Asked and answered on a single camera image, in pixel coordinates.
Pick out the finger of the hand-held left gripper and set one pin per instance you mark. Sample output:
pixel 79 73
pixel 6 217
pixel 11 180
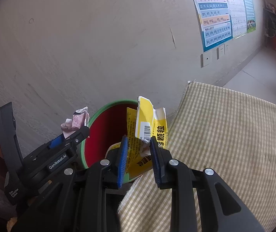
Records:
pixel 78 136
pixel 55 142

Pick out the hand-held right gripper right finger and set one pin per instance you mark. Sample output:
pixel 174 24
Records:
pixel 157 166

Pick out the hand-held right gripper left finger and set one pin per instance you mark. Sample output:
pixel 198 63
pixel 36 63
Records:
pixel 123 164

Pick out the pale pink paper wrapper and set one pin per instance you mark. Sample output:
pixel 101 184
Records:
pixel 77 120

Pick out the green rimmed red trash bin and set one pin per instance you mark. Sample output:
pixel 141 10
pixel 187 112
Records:
pixel 104 130

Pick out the torn yellow packet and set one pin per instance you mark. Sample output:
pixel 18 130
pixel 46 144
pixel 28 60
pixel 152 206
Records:
pixel 145 116

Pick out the yellow checked tablecloth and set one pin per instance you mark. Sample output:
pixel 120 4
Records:
pixel 225 137

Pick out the small red bin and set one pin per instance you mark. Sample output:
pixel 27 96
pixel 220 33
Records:
pixel 275 43

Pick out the white wall socket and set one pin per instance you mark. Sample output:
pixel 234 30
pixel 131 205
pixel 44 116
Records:
pixel 206 60
pixel 226 48
pixel 220 52

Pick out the blue lettered wall poster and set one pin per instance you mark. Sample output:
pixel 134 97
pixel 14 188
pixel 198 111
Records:
pixel 212 17

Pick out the white chart wall poster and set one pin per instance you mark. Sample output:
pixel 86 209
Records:
pixel 237 12

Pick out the green chart wall poster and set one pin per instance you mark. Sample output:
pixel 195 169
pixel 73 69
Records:
pixel 249 9

